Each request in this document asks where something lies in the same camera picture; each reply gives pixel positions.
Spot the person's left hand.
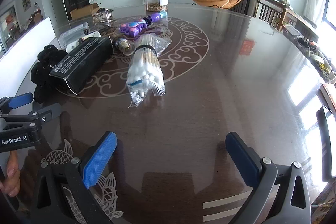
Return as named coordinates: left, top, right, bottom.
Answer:
left=0, top=153, right=21, bottom=197

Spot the purple toy wand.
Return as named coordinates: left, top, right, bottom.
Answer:
left=119, top=11, right=168, bottom=38

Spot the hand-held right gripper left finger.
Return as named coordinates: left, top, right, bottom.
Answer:
left=30, top=131, right=117, bottom=224

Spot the wooden slatted chair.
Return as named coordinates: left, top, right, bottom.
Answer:
left=254, top=0, right=288, bottom=32

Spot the black cardboard box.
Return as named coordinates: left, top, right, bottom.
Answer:
left=49, top=36, right=114, bottom=95

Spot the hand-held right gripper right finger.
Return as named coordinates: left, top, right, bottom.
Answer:
left=225, top=132, right=313, bottom=224

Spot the wooden side table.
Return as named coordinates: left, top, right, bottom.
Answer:
left=283, top=3, right=320, bottom=41

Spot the brown cardboard box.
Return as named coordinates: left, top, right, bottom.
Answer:
left=70, top=3, right=100, bottom=20

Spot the black fabric scrunchie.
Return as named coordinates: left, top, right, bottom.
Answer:
left=31, top=45, right=66, bottom=104

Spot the brown glass-tipped bottle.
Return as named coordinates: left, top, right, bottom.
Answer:
left=112, top=36, right=136, bottom=56

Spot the dark chair back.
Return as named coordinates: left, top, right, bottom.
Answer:
left=316, top=105, right=336, bottom=183

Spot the hair claw clip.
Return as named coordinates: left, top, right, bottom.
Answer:
left=93, top=7, right=115, bottom=24

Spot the clear plastic storage box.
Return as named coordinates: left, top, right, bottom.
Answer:
left=58, top=23, right=90, bottom=49

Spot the white tube with orange stripes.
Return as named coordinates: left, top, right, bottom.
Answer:
left=66, top=31, right=102, bottom=52

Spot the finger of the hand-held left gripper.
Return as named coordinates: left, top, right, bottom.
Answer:
left=32, top=104, right=62, bottom=123
left=0, top=93, right=34, bottom=116

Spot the bag of cotton swabs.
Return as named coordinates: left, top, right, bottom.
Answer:
left=126, top=34, right=172, bottom=108

